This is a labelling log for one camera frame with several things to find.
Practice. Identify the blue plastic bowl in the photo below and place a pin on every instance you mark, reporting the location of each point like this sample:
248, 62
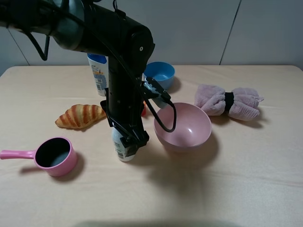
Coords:
162, 72

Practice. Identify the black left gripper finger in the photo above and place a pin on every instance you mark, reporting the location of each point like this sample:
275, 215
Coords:
134, 140

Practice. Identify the pink saucepan with handle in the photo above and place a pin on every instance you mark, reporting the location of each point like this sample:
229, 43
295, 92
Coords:
56, 156

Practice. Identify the pink plastic bowl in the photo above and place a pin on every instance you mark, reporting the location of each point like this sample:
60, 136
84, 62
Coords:
193, 128

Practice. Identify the toy croissant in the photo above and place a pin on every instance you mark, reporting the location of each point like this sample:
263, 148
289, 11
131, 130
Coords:
79, 117

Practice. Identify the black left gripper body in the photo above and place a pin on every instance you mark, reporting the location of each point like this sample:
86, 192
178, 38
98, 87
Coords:
123, 105

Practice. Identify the toy french fries red box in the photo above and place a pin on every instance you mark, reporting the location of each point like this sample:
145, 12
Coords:
144, 109

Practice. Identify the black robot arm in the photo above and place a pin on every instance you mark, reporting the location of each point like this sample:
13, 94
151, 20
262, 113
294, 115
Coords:
84, 26

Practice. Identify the pink rolled towel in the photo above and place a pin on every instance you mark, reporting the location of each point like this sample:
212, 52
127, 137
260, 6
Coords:
240, 104

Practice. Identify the white yogurt drink bottle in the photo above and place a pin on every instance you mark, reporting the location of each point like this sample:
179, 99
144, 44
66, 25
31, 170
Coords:
124, 154

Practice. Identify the blue white shampoo bottle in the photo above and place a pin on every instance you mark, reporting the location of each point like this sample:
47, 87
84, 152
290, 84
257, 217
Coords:
99, 66

